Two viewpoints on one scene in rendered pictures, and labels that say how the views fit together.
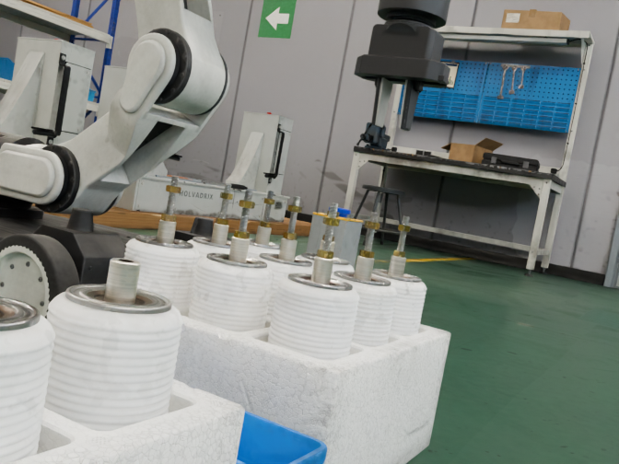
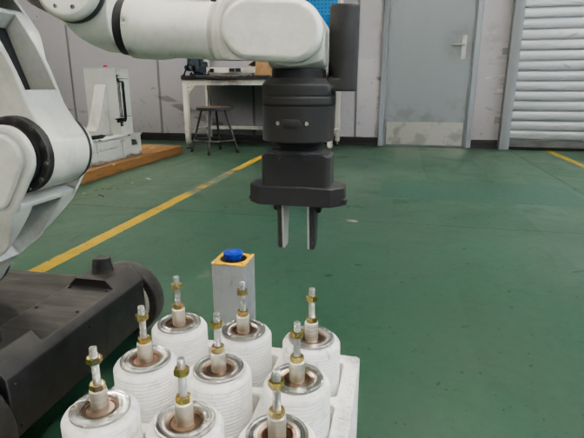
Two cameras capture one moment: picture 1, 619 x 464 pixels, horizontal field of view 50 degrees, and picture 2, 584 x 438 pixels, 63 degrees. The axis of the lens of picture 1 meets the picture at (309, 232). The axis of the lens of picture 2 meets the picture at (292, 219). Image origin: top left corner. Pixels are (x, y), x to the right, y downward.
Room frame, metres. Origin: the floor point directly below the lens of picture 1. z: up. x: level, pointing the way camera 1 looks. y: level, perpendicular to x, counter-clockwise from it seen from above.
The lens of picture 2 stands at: (0.30, 0.09, 0.65)
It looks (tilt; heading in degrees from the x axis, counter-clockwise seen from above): 16 degrees down; 344
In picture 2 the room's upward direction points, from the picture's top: straight up
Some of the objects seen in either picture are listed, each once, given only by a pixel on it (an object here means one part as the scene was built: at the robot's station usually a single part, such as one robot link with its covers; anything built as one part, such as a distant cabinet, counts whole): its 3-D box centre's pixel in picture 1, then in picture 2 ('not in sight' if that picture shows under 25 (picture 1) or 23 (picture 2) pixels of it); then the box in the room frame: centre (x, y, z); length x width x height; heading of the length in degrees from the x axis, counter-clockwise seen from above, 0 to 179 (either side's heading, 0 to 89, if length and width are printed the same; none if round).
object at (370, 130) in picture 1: (375, 134); (195, 63); (5.52, -0.39, 0.87); 0.41 x 0.17 x 0.25; 151
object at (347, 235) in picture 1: (322, 301); (235, 328); (1.21, -0.05, 0.16); 0.07 x 0.07 x 0.31; 62
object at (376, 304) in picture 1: (349, 346); (296, 432); (0.87, -0.08, 0.16); 0.10 x 0.10 x 0.18
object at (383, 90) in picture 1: (379, 102); (280, 222); (0.88, -0.06, 0.48); 0.03 x 0.02 x 0.06; 152
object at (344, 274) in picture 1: (362, 279); (296, 378); (0.87, -0.08, 0.25); 0.08 x 0.08 x 0.01
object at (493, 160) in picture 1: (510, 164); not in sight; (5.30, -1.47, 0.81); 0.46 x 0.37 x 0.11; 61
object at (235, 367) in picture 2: (286, 260); (218, 368); (0.92, 0.03, 0.25); 0.08 x 0.08 x 0.01
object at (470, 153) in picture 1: (470, 152); (270, 64); (5.56, -1.19, 0.87); 0.40 x 0.30 x 0.23; 48
